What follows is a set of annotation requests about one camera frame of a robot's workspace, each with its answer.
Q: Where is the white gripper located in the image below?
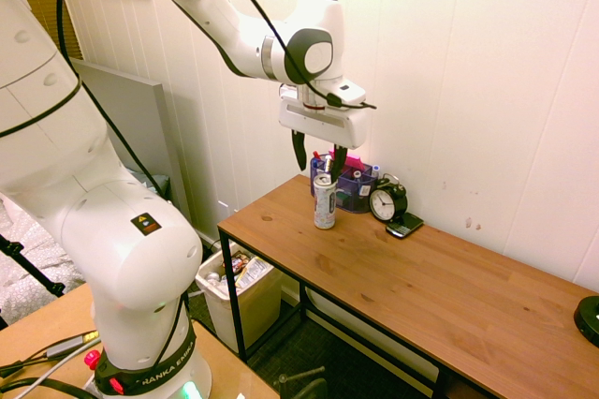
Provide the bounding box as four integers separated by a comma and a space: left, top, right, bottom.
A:
278, 83, 369, 184

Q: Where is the white drink can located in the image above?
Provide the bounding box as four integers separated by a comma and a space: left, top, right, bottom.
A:
313, 172, 339, 230

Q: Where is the snack wrapper in bin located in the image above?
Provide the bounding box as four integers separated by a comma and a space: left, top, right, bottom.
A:
223, 251, 275, 288

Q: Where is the white trash bin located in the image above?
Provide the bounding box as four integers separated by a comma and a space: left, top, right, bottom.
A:
195, 242, 285, 354

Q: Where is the pink sticky note pad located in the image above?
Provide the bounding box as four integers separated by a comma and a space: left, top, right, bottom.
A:
329, 150, 367, 171

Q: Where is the purple transparent desk organizer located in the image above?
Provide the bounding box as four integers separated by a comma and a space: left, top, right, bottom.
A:
309, 155, 379, 215

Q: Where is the black alarm clock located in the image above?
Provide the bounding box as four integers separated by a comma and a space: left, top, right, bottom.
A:
368, 172, 409, 224

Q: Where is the black mobile phone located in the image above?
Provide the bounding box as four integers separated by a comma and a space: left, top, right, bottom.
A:
385, 212, 425, 240

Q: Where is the grey headboard panel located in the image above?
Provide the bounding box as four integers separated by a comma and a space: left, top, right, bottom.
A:
69, 58, 192, 222

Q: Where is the black chair part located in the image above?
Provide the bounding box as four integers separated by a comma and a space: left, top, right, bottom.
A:
275, 364, 329, 399

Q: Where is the white patterned bedding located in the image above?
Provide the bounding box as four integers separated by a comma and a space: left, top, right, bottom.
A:
0, 192, 88, 325

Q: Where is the black tripod stand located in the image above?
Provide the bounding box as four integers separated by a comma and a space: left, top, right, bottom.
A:
0, 233, 66, 298

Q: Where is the wooden window blind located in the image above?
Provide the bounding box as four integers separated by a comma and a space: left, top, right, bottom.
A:
19, 0, 84, 61

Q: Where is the black round lamp base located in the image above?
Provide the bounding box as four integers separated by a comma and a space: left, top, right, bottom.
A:
573, 295, 599, 348

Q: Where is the wooden robot mounting table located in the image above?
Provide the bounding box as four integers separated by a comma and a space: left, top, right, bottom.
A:
0, 282, 281, 399

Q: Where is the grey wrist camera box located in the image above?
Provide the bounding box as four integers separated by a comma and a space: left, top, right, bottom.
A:
322, 79, 368, 107

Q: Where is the wooden desk with black frame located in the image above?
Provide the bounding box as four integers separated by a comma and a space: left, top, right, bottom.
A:
217, 173, 599, 399

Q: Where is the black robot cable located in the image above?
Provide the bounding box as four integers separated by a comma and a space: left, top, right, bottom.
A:
0, 0, 378, 372

